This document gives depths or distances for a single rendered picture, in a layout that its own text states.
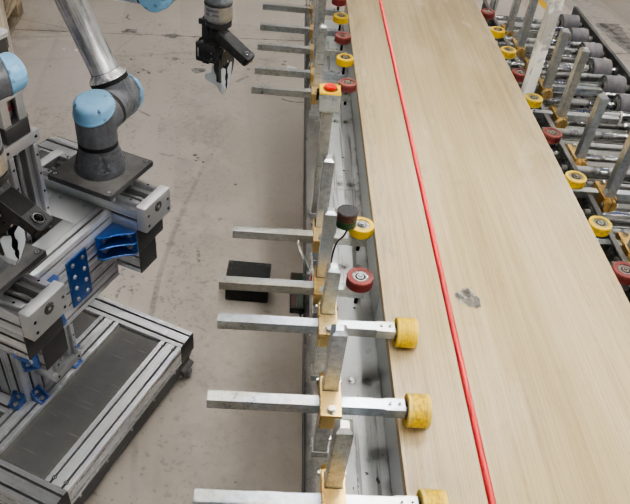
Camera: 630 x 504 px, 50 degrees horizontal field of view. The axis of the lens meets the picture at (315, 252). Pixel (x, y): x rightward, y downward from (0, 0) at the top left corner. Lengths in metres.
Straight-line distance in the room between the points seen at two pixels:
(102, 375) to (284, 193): 1.66
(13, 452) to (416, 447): 1.40
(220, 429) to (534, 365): 1.30
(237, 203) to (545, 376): 2.27
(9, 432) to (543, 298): 1.78
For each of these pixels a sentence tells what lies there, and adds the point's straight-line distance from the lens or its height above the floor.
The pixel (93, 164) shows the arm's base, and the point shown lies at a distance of 2.11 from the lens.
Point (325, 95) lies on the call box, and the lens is 2.26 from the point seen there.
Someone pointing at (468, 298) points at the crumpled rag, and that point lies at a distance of 2.02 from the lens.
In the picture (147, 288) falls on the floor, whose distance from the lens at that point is 3.27.
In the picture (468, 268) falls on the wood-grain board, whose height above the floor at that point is 0.90.
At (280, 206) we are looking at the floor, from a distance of 3.76.
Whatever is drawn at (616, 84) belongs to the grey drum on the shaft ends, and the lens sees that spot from 3.78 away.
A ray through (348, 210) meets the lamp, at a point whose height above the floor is 1.11.
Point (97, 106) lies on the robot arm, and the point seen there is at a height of 1.26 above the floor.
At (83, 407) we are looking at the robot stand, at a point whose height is 0.21.
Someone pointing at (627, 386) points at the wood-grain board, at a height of 0.90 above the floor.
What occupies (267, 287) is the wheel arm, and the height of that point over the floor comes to 0.85.
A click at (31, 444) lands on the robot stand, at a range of 2.54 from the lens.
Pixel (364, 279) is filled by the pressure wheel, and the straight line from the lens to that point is 2.01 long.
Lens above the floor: 2.25
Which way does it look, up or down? 40 degrees down
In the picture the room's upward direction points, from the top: 7 degrees clockwise
